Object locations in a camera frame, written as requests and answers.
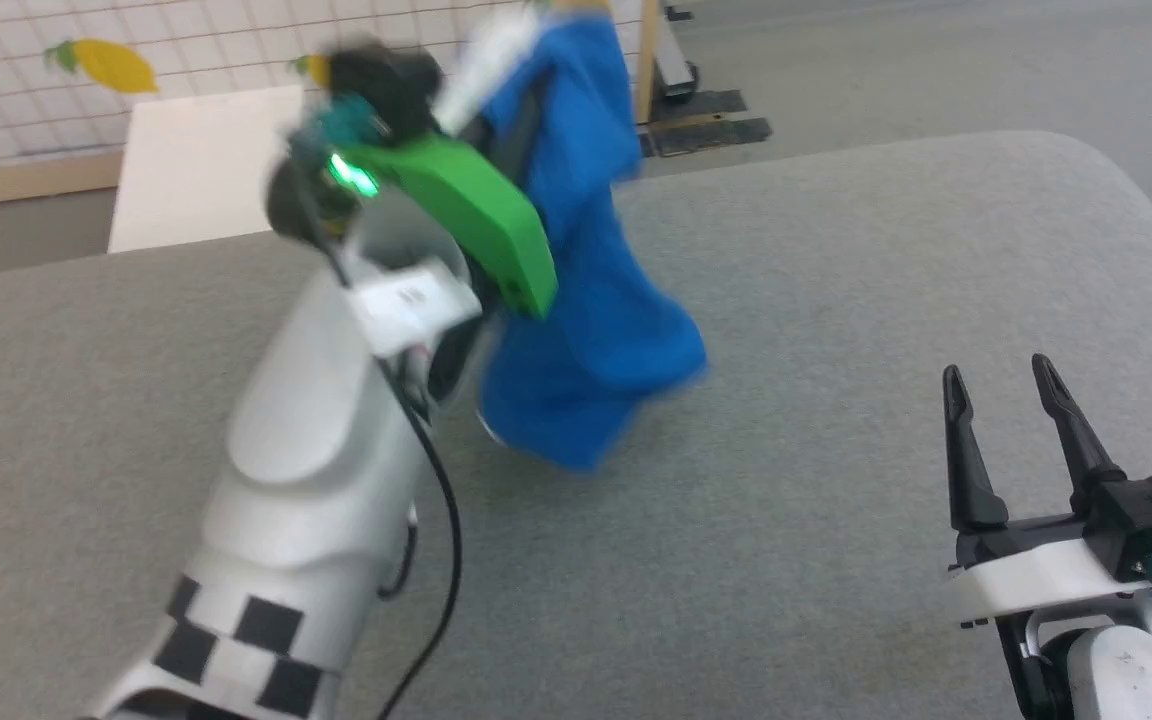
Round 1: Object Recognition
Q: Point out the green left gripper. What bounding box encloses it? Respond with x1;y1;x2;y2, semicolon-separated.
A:
331;98;560;323

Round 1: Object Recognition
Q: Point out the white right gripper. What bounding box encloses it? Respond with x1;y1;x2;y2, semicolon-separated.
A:
942;353;1152;629

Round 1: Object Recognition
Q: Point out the blue shorts white waistband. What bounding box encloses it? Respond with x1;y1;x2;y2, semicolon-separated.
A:
431;8;710;474

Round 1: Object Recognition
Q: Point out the metal partition foot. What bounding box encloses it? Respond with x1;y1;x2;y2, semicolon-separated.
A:
656;3;703;103

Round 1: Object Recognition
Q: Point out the black floor mat piece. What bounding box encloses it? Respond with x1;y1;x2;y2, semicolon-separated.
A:
639;117;774;160

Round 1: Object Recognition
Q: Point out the grey fabric sofa cushion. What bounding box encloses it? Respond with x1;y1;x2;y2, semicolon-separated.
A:
0;130;1152;720

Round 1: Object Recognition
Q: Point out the white box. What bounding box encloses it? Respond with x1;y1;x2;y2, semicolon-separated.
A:
108;85;307;254

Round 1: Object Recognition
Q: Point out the lemon print partition screen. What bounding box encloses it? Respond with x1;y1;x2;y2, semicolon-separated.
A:
0;0;663;211

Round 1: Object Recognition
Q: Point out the left black cable teal plug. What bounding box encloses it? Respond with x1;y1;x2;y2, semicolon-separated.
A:
288;98;465;720

